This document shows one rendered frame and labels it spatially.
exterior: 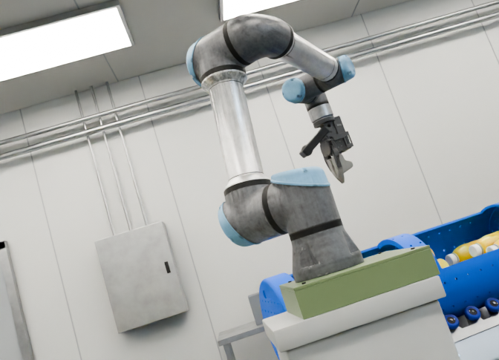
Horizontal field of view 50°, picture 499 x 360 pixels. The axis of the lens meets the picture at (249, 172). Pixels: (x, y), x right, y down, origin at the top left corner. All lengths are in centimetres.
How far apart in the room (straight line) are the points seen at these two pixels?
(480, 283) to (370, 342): 72
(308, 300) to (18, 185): 451
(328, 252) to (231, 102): 43
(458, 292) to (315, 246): 66
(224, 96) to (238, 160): 16
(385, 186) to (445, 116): 93
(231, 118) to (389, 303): 55
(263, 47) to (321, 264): 53
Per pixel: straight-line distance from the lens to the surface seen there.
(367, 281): 101
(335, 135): 171
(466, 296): 167
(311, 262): 110
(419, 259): 104
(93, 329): 504
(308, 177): 111
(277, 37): 131
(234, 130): 124
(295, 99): 162
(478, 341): 168
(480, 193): 550
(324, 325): 99
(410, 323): 104
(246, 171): 121
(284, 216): 112
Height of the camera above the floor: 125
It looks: 11 degrees up
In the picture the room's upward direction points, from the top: 18 degrees counter-clockwise
